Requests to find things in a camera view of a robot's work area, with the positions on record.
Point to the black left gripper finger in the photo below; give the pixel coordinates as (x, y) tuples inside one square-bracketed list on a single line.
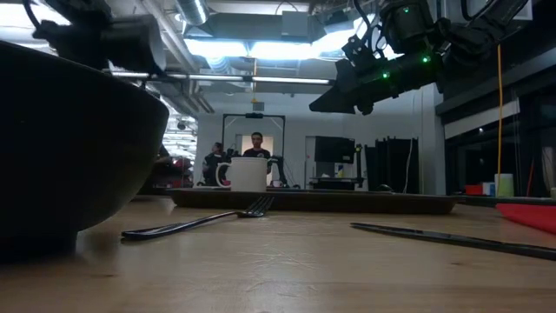
[(132, 43)]

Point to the white mug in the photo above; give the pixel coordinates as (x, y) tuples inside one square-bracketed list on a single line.
[(247, 174)]

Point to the black bowl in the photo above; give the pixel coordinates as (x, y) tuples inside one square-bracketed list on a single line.
[(65, 152)]

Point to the black fork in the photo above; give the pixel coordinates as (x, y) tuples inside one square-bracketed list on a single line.
[(256, 211)]

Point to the black knife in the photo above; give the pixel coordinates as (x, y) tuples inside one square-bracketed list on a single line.
[(434, 237)]

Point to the red cloth napkin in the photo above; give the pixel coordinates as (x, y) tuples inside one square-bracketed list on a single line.
[(534, 217)]

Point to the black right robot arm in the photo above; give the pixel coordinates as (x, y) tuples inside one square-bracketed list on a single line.
[(408, 21)]

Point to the brown plastic tray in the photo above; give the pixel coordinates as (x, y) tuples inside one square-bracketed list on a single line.
[(326, 203)]

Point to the long light bar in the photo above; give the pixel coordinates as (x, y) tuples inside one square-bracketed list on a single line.
[(282, 80)]

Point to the black folding curtain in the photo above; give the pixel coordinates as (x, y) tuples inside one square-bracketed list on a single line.
[(391, 165)]

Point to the black rolling cart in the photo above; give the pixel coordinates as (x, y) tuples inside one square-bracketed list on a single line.
[(336, 180)]

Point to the grey ceiling unit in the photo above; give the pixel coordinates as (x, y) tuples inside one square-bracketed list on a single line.
[(295, 24)]

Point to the person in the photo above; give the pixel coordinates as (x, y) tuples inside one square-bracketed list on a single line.
[(257, 145), (213, 163)]

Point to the red box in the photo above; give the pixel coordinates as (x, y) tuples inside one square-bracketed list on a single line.
[(473, 190)]

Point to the red bag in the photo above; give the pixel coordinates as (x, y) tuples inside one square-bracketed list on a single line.
[(184, 171)]

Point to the blue and white box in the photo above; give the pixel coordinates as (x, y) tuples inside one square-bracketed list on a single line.
[(489, 189)]

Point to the pale green cup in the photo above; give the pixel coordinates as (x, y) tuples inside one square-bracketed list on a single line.
[(507, 184)]

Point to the black wall monitor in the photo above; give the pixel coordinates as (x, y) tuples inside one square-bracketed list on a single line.
[(334, 150)]

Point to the silver ceiling duct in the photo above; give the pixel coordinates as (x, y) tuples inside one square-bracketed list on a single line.
[(193, 11)]

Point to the black background rig frame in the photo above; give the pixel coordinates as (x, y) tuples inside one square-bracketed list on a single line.
[(254, 115)]

